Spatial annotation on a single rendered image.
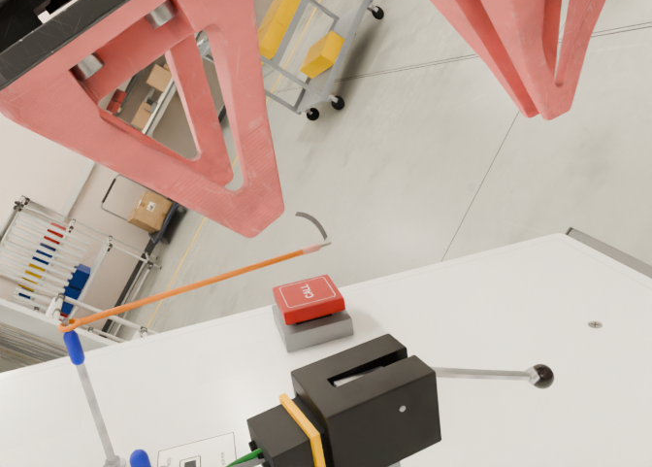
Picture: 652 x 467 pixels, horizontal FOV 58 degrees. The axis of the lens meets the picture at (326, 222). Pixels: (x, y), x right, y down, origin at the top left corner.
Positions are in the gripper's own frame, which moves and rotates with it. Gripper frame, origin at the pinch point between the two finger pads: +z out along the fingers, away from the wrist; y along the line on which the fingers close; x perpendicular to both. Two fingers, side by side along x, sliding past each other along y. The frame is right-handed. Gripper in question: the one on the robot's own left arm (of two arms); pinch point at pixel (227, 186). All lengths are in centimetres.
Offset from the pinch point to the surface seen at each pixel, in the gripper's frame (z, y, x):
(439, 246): 132, -163, 68
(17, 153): 78, -801, -104
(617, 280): 32.2, -12.1, 22.5
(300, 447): 11.3, -0.4, -4.2
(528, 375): 19.9, -1.9, 7.0
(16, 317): 25, -87, -34
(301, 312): 18.5, -19.4, 0.5
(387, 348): 12.7, -2.9, 1.7
